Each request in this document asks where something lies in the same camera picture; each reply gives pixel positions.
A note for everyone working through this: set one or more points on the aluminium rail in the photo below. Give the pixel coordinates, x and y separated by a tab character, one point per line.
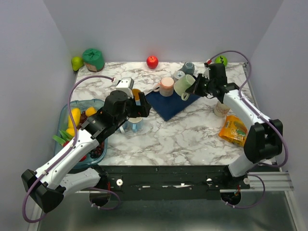
273	181

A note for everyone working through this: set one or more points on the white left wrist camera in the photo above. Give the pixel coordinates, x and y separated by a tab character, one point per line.
126	85

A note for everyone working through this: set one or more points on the blue butterfly mug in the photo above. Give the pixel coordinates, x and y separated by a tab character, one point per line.
136	96

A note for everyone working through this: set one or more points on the teal plastic fruit bin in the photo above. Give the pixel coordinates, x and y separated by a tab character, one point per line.
83	105

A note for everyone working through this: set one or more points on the red toy apple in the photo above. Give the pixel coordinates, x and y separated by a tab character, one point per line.
152	62

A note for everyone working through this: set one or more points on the pink ceramic mug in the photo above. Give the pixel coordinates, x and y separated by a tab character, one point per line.
165	87

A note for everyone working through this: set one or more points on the white pump bottle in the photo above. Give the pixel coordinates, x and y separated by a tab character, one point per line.
221	110

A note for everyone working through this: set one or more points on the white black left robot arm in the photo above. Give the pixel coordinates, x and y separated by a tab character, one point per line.
46	184

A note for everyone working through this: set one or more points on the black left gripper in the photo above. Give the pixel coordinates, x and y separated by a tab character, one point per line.
142	111

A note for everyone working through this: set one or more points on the dark teal mug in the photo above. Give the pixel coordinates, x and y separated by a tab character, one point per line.
188	68

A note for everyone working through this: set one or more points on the small yellow toy lemon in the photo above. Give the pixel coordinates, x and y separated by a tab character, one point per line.
90	111

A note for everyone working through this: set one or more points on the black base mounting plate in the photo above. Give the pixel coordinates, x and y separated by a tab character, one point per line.
132	183

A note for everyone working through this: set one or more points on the grey mug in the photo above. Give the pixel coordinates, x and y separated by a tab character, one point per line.
178	75

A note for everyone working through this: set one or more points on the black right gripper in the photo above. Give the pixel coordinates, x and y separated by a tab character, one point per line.
194	89

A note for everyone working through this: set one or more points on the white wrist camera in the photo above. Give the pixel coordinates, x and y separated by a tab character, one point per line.
126	85
207	69

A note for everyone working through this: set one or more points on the yellow toy mango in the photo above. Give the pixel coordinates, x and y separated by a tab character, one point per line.
76	114

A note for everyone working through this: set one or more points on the dark red toy grapes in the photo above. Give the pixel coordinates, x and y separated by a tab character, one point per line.
98	151

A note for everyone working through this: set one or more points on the light green mug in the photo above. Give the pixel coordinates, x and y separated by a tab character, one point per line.
182	85

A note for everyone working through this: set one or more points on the green toy pear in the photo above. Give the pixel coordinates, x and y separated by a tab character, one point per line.
77	63

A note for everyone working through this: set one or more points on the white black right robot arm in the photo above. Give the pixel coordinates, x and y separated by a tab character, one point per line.
264	135

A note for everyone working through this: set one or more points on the dark blue mat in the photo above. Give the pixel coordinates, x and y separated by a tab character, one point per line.
168	107

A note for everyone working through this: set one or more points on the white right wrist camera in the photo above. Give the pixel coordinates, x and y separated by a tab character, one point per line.
207	69

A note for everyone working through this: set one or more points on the blue white gradient mug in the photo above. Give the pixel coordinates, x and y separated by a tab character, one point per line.
123	127

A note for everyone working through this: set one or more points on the light blue faceted mug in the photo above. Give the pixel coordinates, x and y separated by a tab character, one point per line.
135	124

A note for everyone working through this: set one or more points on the orange snack bag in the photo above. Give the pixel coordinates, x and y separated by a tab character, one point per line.
234	131

